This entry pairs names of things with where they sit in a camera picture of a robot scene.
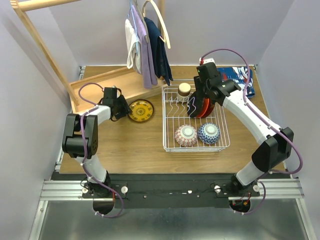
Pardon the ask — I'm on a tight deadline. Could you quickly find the orange plate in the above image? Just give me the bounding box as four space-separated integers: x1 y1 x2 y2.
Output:
196 98 212 118

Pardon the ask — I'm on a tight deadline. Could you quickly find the white brown metal cup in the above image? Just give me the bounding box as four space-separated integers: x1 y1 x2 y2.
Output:
177 82 191 103

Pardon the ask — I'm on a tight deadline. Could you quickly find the yellow patterned small plate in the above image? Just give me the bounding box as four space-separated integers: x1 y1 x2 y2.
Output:
128 99 155 123

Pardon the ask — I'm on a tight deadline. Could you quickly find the blue patterned bowl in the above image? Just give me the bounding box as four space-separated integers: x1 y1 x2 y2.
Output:
197 122 221 145

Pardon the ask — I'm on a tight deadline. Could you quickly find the red white patterned bowl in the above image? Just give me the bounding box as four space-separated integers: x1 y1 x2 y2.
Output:
174 124 198 147

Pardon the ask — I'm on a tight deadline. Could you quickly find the white wire dish rack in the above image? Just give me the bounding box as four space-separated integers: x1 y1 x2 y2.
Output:
162 84 231 153

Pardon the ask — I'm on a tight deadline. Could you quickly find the red floral plate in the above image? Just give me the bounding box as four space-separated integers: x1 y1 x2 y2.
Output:
206 102 215 117

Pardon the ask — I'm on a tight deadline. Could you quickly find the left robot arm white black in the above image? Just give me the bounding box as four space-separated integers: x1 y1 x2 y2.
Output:
61 86 132 198

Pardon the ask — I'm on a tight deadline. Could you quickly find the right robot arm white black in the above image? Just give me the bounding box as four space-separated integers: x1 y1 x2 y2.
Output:
193 62 294 196

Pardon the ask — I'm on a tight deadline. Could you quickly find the wooden clothes rack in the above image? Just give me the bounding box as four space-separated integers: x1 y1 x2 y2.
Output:
10 0 166 113

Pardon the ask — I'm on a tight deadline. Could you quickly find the blue red patterned folded cloth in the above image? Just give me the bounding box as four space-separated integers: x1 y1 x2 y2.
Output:
217 66 256 98

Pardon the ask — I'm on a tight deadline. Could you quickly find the lilac hanging cloth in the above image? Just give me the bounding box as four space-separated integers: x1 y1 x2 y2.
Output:
132 1 158 89

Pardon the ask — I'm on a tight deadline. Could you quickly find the navy hanging cloth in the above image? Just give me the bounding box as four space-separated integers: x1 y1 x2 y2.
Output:
144 17 173 86

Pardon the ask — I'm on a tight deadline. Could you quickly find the white hanging cloth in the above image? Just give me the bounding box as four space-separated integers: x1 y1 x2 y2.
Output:
124 19 142 74

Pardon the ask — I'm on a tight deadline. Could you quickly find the wooden hanger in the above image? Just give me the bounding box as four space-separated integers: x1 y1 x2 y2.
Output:
142 0 171 49

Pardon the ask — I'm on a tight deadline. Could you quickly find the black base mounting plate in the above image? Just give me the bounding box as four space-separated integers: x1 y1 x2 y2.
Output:
80 173 260 210

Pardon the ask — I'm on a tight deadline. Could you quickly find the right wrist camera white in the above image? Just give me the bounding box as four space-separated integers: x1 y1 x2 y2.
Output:
199 57 216 65

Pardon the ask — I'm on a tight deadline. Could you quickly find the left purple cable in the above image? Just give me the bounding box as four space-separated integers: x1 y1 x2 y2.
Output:
78 82 125 219

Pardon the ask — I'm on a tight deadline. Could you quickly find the purple cable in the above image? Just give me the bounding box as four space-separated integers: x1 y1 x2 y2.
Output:
201 48 304 216
78 82 125 219

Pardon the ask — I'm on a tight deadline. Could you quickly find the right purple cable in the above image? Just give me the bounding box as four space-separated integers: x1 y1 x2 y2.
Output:
201 48 304 216

